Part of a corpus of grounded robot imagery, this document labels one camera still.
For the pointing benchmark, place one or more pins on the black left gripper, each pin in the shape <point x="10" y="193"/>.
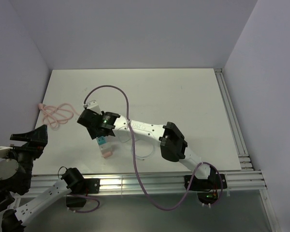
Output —
<point x="37" y="138"/>

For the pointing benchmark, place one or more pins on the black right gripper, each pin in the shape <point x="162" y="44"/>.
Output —
<point x="93" y="134"/>

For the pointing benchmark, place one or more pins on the blue charger plug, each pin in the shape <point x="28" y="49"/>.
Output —
<point x="101" y="140"/>

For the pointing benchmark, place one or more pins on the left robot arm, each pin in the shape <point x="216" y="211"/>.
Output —
<point x="16" y="167"/>

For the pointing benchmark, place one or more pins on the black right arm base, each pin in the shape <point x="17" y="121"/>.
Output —
<point x="213" y="182"/>

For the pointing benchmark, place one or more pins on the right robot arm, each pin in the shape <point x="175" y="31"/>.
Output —
<point x="168" y="138"/>

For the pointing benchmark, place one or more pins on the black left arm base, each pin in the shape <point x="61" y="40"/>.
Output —
<point x="83" y="200"/>

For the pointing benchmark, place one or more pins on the pink power strip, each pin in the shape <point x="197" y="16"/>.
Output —
<point x="107" y="154"/>

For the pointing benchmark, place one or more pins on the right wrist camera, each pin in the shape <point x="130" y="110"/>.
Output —
<point x="93" y="106"/>

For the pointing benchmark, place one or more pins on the aluminium table rail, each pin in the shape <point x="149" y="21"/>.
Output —
<point x="246" y="179"/>

